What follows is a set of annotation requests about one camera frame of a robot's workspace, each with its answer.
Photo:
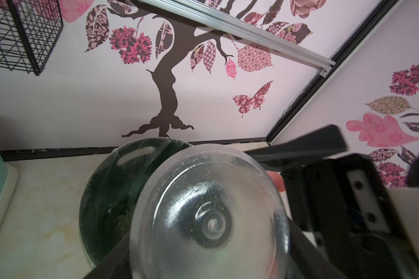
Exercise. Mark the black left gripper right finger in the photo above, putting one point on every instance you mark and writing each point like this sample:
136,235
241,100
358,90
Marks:
308,259

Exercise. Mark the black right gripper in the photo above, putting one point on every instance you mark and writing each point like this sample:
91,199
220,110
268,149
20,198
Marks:
344,203

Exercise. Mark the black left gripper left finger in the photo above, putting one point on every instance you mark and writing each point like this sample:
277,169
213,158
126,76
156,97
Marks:
116,264

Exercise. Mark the black trash bin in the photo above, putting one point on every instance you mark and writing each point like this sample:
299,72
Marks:
125,191

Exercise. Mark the oatmeal jar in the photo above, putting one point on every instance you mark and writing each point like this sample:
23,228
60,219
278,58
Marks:
209,212

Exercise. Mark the pink plastic cup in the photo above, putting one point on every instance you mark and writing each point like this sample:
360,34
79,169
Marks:
278,181

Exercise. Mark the back aluminium rail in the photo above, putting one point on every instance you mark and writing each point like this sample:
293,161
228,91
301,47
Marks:
218,20

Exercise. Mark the black wire basket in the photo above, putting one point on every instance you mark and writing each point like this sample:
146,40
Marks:
29,31

